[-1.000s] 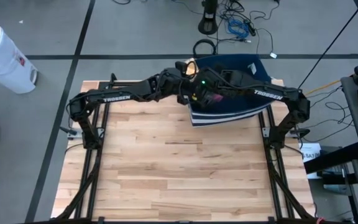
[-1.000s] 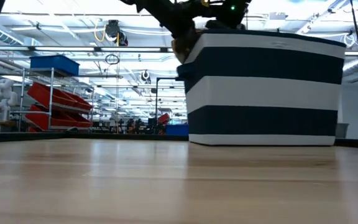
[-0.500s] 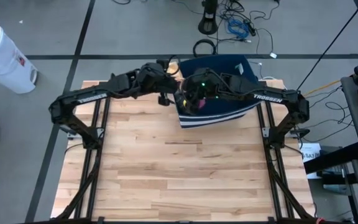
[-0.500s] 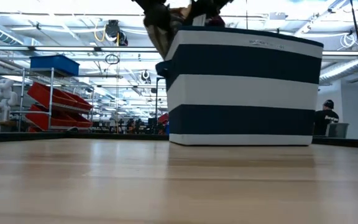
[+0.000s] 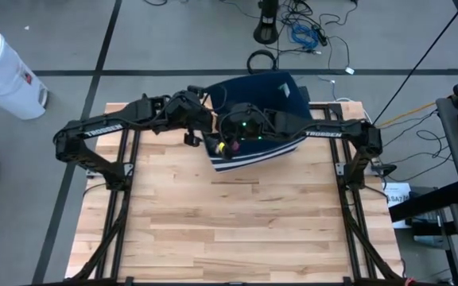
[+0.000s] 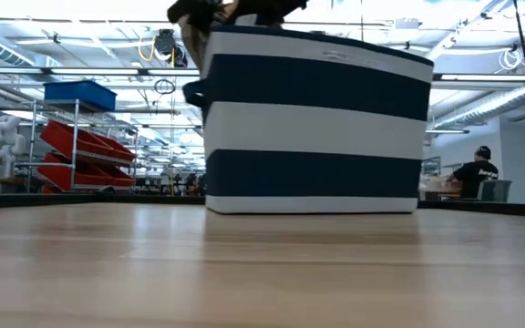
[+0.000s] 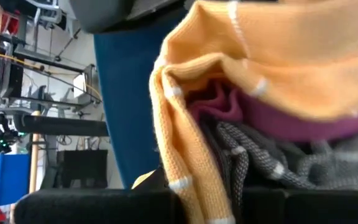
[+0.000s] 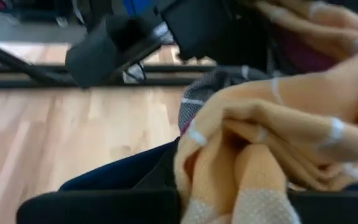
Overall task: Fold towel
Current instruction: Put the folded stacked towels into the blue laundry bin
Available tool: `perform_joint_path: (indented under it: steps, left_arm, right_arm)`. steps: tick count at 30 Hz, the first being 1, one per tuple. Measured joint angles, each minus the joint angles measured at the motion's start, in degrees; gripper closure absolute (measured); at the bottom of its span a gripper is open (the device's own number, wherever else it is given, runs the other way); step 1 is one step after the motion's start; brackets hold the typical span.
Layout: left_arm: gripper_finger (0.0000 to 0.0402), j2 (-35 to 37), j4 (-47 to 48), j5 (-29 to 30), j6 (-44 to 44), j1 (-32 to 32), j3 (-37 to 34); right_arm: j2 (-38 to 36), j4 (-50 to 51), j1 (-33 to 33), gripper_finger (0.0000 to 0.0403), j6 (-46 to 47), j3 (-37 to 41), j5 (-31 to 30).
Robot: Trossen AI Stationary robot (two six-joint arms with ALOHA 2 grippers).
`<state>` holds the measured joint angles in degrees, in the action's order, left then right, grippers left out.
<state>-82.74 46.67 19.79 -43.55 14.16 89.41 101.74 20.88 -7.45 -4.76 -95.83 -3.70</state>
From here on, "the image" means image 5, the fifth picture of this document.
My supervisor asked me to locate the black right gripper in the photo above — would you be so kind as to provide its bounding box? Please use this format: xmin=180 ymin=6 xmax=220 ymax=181
xmin=223 ymin=102 xmax=276 ymax=142

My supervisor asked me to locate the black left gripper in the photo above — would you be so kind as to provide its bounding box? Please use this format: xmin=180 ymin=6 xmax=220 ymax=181
xmin=168 ymin=85 xmax=214 ymax=134

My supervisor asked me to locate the navy white striped basket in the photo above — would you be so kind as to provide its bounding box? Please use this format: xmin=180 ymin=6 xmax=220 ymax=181
xmin=201 ymin=70 xmax=314 ymax=174

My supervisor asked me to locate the black floor stand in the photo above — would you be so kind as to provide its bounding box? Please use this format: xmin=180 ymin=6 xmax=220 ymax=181
xmin=252 ymin=0 xmax=281 ymax=45

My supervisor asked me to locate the white paper sheet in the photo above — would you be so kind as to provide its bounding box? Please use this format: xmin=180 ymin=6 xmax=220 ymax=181
xmin=382 ymin=181 xmax=413 ymax=230

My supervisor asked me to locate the white trash bin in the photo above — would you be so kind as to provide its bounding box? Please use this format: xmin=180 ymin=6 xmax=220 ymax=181
xmin=0 ymin=25 xmax=50 ymax=121

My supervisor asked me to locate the black desk crossbar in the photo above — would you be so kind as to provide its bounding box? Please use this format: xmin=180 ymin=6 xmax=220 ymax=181
xmin=387 ymin=180 xmax=458 ymax=223

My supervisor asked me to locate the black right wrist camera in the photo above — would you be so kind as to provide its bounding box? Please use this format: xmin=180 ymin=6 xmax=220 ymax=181
xmin=206 ymin=133 xmax=234 ymax=160

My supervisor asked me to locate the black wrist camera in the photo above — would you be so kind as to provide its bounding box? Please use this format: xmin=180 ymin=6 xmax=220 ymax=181
xmin=206 ymin=133 xmax=234 ymax=160
xmin=184 ymin=132 xmax=203 ymax=148

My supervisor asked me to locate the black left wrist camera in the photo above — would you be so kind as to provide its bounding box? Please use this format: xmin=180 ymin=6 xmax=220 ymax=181
xmin=184 ymin=132 xmax=203 ymax=148

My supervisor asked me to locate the black cable loop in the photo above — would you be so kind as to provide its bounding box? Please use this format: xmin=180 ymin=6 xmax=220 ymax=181
xmin=246 ymin=48 xmax=278 ymax=75

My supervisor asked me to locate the black table frame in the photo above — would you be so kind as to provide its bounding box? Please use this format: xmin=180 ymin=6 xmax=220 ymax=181
xmin=68 ymin=93 xmax=407 ymax=286

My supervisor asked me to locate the white floor cable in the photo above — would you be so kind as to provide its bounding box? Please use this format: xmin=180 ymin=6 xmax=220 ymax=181
xmin=316 ymin=75 xmax=369 ymax=120

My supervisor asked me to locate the blue floor cable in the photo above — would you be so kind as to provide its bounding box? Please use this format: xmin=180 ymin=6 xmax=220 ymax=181
xmin=290 ymin=22 xmax=320 ymax=52

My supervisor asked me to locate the yellow cable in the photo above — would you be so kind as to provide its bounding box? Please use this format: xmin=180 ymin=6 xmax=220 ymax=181
xmin=370 ymin=81 xmax=458 ymax=132

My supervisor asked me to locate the long black cable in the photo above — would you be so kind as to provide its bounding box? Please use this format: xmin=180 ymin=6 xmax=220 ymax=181
xmin=370 ymin=0 xmax=458 ymax=130

